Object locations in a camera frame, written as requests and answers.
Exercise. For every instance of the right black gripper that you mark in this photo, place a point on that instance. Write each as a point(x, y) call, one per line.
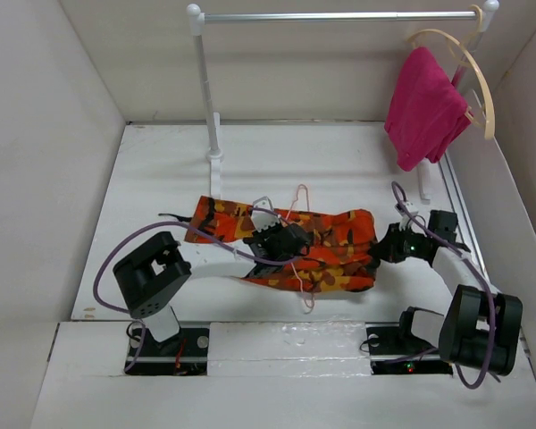
point(389, 248)

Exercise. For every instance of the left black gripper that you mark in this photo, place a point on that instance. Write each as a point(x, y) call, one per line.
point(259, 235)

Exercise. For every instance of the pink wire hanger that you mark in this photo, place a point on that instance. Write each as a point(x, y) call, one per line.
point(307, 297)

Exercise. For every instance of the orange camouflage trousers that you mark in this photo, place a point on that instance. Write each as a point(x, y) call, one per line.
point(338, 258)

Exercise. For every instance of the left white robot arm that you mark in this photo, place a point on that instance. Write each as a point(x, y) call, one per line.
point(152, 274)

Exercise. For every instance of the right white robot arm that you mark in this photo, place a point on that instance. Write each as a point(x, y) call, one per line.
point(482, 325)

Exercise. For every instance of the beige plastic hanger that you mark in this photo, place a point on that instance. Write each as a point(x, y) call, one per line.
point(462, 52)

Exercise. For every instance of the magenta hanging garment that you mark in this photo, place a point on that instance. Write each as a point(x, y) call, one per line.
point(426, 113)

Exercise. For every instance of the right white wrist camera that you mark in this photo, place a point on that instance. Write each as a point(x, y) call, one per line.
point(408, 214)

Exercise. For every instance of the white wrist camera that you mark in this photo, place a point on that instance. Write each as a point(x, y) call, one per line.
point(262, 214)
point(408, 214)

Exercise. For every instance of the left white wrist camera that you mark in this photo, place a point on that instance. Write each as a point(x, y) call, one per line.
point(262, 214)

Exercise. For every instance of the aluminium side rail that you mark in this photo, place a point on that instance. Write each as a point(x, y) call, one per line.
point(457, 201)

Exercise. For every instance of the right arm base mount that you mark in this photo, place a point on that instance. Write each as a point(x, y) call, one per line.
point(393, 353)

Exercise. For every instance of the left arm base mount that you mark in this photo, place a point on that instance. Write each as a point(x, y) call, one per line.
point(186, 354)

